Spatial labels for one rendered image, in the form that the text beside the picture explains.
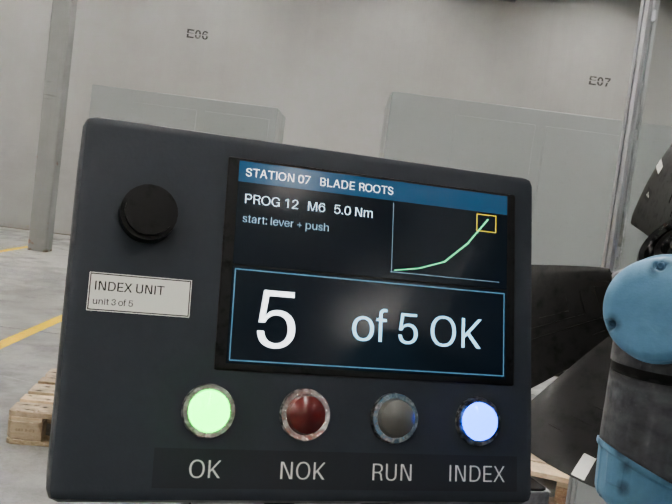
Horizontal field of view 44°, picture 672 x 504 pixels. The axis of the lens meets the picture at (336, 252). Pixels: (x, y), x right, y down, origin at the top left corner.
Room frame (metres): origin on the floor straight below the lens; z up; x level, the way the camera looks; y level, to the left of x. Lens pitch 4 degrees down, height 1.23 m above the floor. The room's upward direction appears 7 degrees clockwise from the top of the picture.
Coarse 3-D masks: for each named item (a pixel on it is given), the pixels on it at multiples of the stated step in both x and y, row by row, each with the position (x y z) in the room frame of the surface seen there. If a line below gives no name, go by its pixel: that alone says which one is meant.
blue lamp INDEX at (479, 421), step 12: (468, 408) 0.45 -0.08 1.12; (480, 408) 0.45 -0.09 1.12; (492, 408) 0.46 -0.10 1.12; (456, 420) 0.45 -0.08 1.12; (468, 420) 0.45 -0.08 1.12; (480, 420) 0.45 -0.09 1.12; (492, 420) 0.45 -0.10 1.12; (468, 432) 0.45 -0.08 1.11; (480, 432) 0.44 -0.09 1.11; (492, 432) 0.45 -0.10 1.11; (480, 444) 0.45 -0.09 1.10
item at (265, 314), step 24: (240, 288) 0.43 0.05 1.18; (264, 288) 0.43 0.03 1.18; (288, 288) 0.43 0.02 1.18; (312, 288) 0.44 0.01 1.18; (240, 312) 0.42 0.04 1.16; (264, 312) 0.43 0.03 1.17; (288, 312) 0.43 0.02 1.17; (312, 312) 0.44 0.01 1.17; (240, 336) 0.42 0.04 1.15; (264, 336) 0.42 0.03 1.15; (288, 336) 0.43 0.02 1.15; (312, 336) 0.43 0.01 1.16; (240, 360) 0.42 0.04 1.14; (264, 360) 0.42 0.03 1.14; (288, 360) 0.43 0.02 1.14; (312, 360) 0.43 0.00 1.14
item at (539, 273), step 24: (552, 288) 1.30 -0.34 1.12; (576, 288) 1.27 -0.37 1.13; (600, 288) 1.24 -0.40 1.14; (552, 312) 1.29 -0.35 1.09; (576, 312) 1.26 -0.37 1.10; (600, 312) 1.23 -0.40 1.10; (552, 336) 1.29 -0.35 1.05; (576, 336) 1.26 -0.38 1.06; (600, 336) 1.23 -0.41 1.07; (552, 360) 1.28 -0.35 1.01; (576, 360) 1.25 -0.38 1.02
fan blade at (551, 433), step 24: (600, 360) 1.07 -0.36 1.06; (552, 384) 1.07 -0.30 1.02; (576, 384) 1.06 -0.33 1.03; (600, 384) 1.05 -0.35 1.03; (552, 408) 1.05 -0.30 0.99; (576, 408) 1.03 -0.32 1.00; (600, 408) 1.02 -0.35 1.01; (552, 432) 1.02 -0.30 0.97; (576, 432) 1.01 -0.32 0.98; (552, 456) 1.00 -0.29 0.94; (576, 456) 0.99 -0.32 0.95
